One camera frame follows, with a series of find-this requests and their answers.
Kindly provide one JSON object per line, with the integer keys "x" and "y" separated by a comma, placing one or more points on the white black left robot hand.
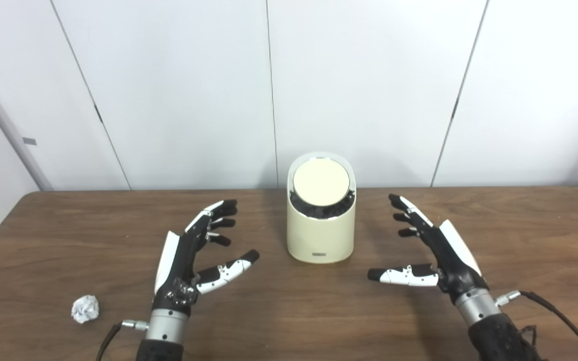
{"x": 176, "y": 260}

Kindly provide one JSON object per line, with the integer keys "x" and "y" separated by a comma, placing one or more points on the grey wall corner post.
{"x": 5, "y": 123}

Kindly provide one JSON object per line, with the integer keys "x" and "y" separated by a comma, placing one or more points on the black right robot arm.
{"x": 494, "y": 336}

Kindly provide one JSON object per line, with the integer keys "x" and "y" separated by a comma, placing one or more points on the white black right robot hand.
{"x": 452, "y": 260}

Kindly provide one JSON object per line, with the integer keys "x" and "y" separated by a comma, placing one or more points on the black bin liner bag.
{"x": 319, "y": 211}

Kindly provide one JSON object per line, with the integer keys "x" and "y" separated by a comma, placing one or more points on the small grey tag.
{"x": 29, "y": 141}

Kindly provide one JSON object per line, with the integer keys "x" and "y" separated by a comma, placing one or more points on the round cream bin lid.
{"x": 321, "y": 181}

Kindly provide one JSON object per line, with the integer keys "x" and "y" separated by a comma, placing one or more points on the cream desktop trash bin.
{"x": 320, "y": 235}

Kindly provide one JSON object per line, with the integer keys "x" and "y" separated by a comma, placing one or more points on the white paper ball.
{"x": 85, "y": 309}

